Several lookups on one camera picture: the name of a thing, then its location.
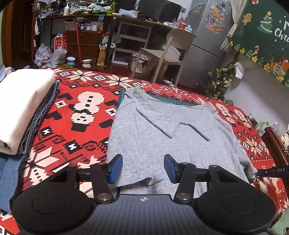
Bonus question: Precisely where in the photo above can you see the grey knit shirt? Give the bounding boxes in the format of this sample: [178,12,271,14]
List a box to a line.
[107,87,257,195]

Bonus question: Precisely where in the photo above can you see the dark wooden side table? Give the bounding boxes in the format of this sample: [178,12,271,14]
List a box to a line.
[262,127,288,171]

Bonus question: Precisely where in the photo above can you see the red Christmas pattern blanket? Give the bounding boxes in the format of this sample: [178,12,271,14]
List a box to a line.
[11,70,288,234]

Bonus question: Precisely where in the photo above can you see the green cutting mat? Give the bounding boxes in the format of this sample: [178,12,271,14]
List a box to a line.
[117,89,197,108]

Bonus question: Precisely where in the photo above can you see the folded dark grey cloth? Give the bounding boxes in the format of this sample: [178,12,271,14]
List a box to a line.
[17,82,60,155]

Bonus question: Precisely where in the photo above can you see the small Christmas tree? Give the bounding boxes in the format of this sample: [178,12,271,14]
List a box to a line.
[199,60,236,101]

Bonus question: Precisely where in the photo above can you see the folded blue denim jeans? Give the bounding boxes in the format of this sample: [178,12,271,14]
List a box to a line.
[0,153,26,214]

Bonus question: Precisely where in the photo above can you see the blue white ceramic bowl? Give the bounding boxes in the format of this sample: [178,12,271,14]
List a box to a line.
[67,56,76,66]

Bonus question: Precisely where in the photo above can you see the folded cream white cloth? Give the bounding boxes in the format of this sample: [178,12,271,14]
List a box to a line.
[1,69,55,155]

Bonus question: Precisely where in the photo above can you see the brown wooden drawer cabinet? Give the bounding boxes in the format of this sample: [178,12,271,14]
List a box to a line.
[64,30,103,61]

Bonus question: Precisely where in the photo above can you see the beige plastic chair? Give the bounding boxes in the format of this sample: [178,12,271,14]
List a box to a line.
[131,28,196,88]

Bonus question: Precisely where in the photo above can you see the white plastic bag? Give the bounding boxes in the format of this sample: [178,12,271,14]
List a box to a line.
[34,44,68,68]

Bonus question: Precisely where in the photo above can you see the red gift box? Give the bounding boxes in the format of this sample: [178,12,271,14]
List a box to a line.
[54,36,67,50]

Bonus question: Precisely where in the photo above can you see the dark desk with shelves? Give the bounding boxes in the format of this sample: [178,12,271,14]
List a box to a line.
[40,14,172,64]

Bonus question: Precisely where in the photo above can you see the silver refrigerator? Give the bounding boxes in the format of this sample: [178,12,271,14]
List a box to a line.
[178,0,233,88]

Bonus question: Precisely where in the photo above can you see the black computer monitor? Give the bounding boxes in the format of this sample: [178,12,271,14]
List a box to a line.
[137,0,182,22]

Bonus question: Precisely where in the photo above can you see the red broom handle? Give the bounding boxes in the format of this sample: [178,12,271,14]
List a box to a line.
[74,12,82,63]

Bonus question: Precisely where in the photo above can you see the green Christmas wall banner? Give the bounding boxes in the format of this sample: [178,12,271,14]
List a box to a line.
[229,1,288,87]

